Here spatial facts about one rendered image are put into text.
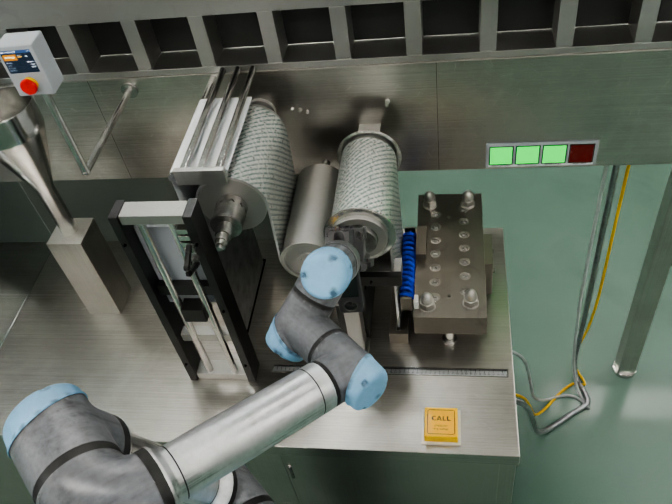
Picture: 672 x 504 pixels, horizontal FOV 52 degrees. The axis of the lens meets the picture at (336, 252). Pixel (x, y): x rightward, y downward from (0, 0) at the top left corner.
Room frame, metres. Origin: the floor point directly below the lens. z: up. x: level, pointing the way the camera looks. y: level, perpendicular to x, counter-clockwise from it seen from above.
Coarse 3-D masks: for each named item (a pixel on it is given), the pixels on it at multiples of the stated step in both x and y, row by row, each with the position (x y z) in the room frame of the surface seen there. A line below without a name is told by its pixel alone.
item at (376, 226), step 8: (352, 216) 0.98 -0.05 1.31; (360, 216) 0.98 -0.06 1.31; (336, 224) 0.99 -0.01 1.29; (344, 224) 0.98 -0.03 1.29; (352, 224) 0.97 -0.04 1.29; (360, 224) 0.97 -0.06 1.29; (368, 224) 0.97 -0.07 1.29; (376, 224) 0.96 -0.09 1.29; (376, 232) 0.96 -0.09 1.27; (384, 232) 0.96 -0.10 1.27; (384, 240) 0.96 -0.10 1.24; (376, 248) 0.96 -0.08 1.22
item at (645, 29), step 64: (0, 0) 1.49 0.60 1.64; (64, 0) 1.45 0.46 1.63; (128, 0) 1.42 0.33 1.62; (192, 0) 1.38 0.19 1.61; (256, 0) 1.35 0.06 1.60; (320, 0) 1.32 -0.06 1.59; (384, 0) 1.29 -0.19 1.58; (448, 0) 1.33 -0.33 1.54; (512, 0) 1.30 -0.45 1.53; (576, 0) 1.20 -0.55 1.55; (640, 0) 1.18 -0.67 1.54; (0, 64) 1.58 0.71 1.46; (64, 64) 1.52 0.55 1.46; (128, 64) 1.46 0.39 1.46; (192, 64) 1.41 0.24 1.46; (256, 64) 1.36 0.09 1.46; (320, 64) 1.32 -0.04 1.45
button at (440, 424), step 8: (432, 408) 0.75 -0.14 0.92; (440, 408) 0.75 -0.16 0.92; (448, 408) 0.74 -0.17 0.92; (456, 408) 0.74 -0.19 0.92; (432, 416) 0.73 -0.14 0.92; (440, 416) 0.73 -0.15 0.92; (448, 416) 0.72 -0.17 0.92; (456, 416) 0.72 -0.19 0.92; (424, 424) 0.72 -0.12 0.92; (432, 424) 0.71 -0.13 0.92; (440, 424) 0.71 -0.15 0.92; (448, 424) 0.71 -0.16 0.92; (456, 424) 0.70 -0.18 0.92; (424, 432) 0.70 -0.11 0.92; (432, 432) 0.69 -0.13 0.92; (440, 432) 0.69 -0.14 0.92; (448, 432) 0.69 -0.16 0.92; (456, 432) 0.68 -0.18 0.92; (432, 440) 0.69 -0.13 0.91; (440, 440) 0.68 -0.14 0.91; (448, 440) 0.68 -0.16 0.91; (456, 440) 0.67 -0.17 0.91
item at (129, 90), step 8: (128, 88) 1.43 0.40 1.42; (136, 88) 1.42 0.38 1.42; (128, 96) 1.40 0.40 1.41; (136, 96) 1.42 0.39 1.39; (120, 104) 1.36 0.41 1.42; (120, 112) 1.34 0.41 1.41; (112, 120) 1.31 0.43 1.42; (112, 128) 1.29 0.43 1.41; (104, 136) 1.25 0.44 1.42; (96, 144) 1.23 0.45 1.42; (104, 144) 1.24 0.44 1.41; (96, 152) 1.20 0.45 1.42; (88, 160) 1.18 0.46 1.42
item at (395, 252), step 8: (400, 208) 1.20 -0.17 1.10; (400, 216) 1.18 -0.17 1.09; (400, 224) 1.17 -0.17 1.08; (400, 232) 1.15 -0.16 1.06; (400, 240) 1.14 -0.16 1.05; (392, 248) 0.98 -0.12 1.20; (400, 248) 1.12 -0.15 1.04; (392, 256) 0.97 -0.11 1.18; (400, 256) 1.11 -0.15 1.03; (392, 264) 0.97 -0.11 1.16
